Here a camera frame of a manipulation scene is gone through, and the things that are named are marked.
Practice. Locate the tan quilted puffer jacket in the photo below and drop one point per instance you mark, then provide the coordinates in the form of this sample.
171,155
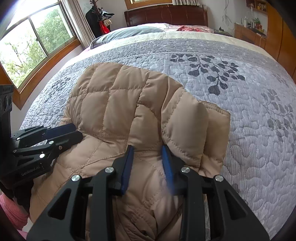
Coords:
115,105

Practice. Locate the coat rack with clothes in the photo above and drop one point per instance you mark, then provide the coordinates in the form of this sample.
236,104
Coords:
98,20

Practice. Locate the wooden rear window frame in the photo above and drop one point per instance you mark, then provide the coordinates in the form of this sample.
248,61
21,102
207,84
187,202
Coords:
131,4

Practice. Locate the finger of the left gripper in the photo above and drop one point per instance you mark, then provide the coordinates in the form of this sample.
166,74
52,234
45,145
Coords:
59,144
49,133

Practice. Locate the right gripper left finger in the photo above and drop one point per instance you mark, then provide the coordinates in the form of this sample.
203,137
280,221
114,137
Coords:
83,207

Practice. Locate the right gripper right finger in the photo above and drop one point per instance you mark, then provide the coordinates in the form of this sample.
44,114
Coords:
230,218

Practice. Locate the wooden wardrobe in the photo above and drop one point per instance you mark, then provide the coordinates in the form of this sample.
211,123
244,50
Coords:
280,43

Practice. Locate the wooden side window frame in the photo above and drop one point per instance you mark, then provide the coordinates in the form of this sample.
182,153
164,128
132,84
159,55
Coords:
37,37

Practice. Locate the pink quilted garment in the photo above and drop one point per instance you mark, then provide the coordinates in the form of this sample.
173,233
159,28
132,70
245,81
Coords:
15,214

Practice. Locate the grey floral quilted bedspread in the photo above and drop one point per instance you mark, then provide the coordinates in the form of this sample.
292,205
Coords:
236,76

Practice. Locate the rear window curtain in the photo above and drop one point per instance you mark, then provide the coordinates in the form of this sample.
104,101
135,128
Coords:
186,3

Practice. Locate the dark wooden headboard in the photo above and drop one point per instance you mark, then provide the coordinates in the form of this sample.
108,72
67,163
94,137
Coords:
167,13

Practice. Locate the side window curtain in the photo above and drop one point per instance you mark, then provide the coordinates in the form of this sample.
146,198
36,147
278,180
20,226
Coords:
78,22

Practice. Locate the red patterned cloth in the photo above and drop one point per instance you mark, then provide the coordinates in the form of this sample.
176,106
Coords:
203,29

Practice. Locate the grey pillow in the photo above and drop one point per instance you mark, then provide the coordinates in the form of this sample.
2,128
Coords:
123,33

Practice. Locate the wall shelf with items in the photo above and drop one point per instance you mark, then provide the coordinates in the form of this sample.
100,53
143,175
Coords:
257,5

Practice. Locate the wooden desk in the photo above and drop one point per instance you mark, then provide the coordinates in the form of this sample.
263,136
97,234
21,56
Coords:
248,35

